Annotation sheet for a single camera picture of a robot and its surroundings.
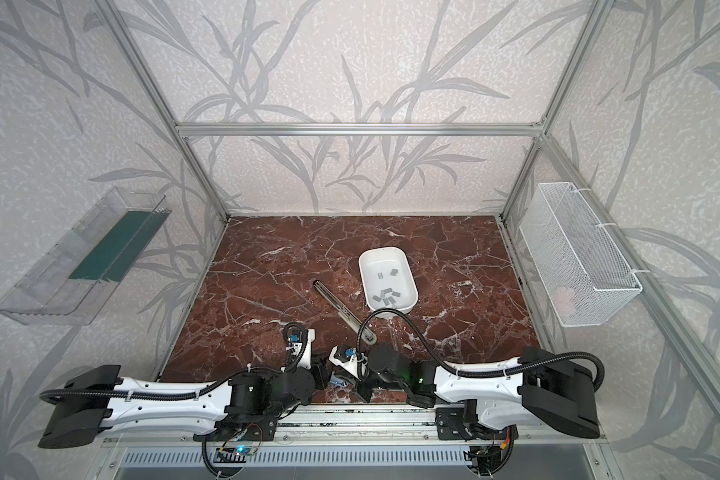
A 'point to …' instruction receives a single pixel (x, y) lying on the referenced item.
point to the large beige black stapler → (343, 310)
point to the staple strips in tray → (384, 291)
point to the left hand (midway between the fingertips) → (341, 352)
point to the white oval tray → (388, 280)
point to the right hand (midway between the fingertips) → (338, 363)
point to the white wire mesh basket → (579, 277)
